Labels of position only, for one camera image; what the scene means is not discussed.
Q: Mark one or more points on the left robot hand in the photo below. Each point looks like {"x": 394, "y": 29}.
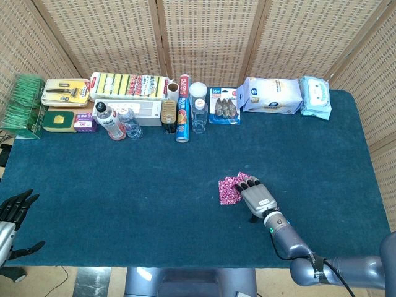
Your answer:
{"x": 7, "y": 238}

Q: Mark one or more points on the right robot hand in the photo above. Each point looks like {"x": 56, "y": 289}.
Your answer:
{"x": 258, "y": 199}

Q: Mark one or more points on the pink patterned card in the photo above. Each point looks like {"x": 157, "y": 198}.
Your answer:
{"x": 226, "y": 195}
{"x": 240, "y": 176}

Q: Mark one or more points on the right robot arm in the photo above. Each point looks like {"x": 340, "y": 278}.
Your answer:
{"x": 287, "y": 235}

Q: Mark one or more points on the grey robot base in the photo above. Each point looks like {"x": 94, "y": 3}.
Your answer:
{"x": 191, "y": 283}

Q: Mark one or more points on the black caster wheel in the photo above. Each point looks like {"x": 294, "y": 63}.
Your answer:
{"x": 15, "y": 275}

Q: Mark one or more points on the black box beside table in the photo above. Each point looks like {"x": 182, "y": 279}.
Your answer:
{"x": 3, "y": 154}

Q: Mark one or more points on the blue hooks blister pack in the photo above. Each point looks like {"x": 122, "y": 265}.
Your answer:
{"x": 224, "y": 108}

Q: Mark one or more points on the tall clear bottle white cap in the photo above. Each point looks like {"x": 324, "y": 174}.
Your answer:
{"x": 199, "y": 119}

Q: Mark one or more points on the blue felt table mat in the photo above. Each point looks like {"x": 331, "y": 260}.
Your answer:
{"x": 154, "y": 201}

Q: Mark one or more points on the white tissue pack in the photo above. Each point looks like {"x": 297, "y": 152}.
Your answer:
{"x": 272, "y": 96}

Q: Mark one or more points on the blue plastic wrap roll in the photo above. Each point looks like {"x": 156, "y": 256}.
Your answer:
{"x": 183, "y": 117}

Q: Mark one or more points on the light blue wet wipes pack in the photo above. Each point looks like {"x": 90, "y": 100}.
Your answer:
{"x": 315, "y": 99}

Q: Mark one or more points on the black gold tin can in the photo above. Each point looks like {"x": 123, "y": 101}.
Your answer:
{"x": 169, "y": 113}

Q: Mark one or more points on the clear jar white lid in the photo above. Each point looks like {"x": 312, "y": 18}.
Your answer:
{"x": 198, "y": 89}

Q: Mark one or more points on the dark green small box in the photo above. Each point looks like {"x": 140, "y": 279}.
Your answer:
{"x": 58, "y": 120}

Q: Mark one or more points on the green tea bag box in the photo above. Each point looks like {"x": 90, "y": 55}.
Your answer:
{"x": 21, "y": 105}

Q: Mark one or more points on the small purple box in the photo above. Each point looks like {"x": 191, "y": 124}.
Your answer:
{"x": 83, "y": 123}

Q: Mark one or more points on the white paper roll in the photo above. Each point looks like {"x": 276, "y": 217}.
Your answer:
{"x": 173, "y": 91}

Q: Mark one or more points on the brown cardboard box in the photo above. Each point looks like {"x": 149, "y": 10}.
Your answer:
{"x": 62, "y": 109}

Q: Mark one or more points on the long white carton box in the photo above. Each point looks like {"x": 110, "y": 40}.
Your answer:
{"x": 148, "y": 111}

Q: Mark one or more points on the small clear water bottle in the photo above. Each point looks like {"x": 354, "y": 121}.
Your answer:
{"x": 133, "y": 128}

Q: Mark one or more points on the pink drink bottle black cap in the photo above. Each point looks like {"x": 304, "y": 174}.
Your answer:
{"x": 113, "y": 127}

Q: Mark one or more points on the yellow razor blister pack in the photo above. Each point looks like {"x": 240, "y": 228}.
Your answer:
{"x": 77, "y": 89}

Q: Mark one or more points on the bamboo folding screen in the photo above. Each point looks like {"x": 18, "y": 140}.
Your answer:
{"x": 210, "y": 37}

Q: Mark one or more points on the yellow green sponge multipack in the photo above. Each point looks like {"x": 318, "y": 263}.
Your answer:
{"x": 123, "y": 85}

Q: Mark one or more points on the shiny metal base plate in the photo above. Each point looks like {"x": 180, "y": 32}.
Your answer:
{"x": 92, "y": 283}

